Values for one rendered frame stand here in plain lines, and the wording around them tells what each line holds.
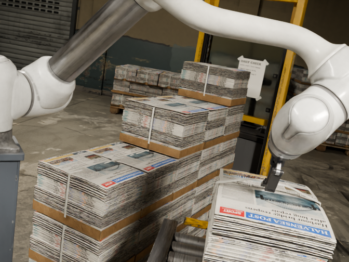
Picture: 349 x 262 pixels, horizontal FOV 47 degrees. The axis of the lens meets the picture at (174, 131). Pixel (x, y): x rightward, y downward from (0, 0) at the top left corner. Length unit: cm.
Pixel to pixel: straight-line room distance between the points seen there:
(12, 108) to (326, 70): 89
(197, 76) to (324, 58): 176
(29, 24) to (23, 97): 823
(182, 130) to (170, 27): 670
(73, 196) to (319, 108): 113
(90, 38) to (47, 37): 811
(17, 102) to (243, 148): 222
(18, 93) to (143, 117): 92
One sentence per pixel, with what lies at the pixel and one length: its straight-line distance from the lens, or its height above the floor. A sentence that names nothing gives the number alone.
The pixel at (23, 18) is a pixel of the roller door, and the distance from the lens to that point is 958.
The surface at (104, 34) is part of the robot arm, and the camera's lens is 122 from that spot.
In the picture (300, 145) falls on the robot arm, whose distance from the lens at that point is 80.
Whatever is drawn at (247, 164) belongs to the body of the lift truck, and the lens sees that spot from 323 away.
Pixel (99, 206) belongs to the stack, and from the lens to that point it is 158.
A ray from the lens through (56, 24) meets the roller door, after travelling 924.
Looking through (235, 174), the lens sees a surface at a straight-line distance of 125.
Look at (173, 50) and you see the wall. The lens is 856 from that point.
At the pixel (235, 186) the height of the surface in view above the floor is 103.
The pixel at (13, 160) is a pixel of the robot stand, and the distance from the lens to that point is 128.
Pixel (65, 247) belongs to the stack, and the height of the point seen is 50.
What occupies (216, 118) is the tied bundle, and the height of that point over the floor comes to 101.
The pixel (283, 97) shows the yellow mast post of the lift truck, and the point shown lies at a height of 114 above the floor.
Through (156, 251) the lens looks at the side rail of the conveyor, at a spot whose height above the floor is 80.
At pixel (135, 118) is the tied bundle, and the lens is 211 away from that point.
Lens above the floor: 140
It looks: 13 degrees down
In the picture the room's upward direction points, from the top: 9 degrees clockwise
